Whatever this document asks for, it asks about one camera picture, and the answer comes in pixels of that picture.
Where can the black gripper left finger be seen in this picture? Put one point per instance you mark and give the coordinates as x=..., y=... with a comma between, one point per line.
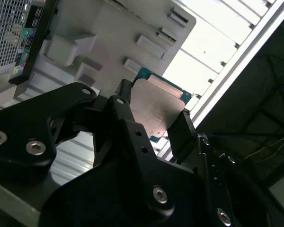
x=26, y=123

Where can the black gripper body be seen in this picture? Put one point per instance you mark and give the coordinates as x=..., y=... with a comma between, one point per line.
x=97, y=201

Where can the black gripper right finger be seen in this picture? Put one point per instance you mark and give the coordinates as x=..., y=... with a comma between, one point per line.
x=181, y=142

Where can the silver CPU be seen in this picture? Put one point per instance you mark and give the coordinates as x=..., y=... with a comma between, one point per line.
x=153, y=104

